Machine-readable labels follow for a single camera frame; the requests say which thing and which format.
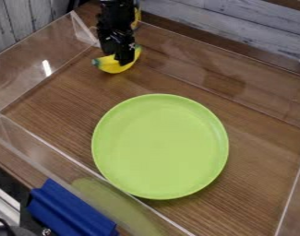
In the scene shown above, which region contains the yellow toy banana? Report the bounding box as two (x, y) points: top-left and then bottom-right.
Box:
(91, 45), (141, 74)

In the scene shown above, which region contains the green round plate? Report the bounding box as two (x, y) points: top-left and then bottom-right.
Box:
(91, 94), (228, 200)

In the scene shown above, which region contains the yellow labelled tin can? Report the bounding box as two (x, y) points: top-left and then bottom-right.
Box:
(131, 7), (140, 30)

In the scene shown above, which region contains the blue plastic clamp block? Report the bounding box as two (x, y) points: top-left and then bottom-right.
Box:
(25, 179), (117, 236)

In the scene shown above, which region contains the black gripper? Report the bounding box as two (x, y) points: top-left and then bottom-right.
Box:
(96, 0), (133, 65)

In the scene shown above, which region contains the black cable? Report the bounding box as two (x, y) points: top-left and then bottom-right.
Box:
(0, 215), (21, 236)

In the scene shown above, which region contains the clear acrylic enclosure wall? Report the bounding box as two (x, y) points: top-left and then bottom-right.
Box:
(0, 13), (300, 236)

